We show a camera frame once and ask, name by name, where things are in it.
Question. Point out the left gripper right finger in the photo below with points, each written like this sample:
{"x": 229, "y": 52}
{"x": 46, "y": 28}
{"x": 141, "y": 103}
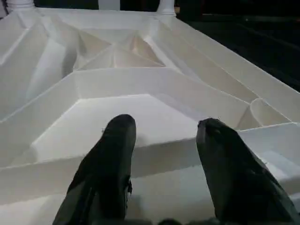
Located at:
{"x": 239, "y": 178}

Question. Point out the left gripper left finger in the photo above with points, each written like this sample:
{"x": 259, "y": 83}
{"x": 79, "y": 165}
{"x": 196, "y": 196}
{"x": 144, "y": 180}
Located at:
{"x": 103, "y": 178}

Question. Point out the white plastic table top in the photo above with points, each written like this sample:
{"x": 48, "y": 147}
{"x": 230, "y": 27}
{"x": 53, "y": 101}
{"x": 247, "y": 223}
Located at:
{"x": 140, "y": 70}

